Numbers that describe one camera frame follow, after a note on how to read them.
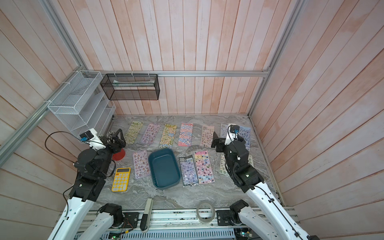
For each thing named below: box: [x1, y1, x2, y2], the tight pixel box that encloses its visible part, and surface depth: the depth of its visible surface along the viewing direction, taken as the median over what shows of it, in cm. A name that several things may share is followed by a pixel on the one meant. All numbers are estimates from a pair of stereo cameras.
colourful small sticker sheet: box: [158, 124, 177, 149], surface depth 109 cm
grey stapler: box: [140, 198, 154, 233], surface depth 72 cm
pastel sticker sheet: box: [200, 125, 215, 148], surface depth 109 cm
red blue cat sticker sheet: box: [178, 123, 194, 147], surface depth 110 cm
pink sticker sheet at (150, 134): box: [140, 123, 161, 144], surface depth 110 cm
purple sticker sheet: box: [179, 155, 199, 187], surface depth 92 cm
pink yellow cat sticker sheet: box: [194, 150, 215, 185], surface depth 93 cm
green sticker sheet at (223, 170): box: [219, 152, 230, 177], surface depth 94 cm
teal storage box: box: [148, 148, 182, 190], surface depth 92 cm
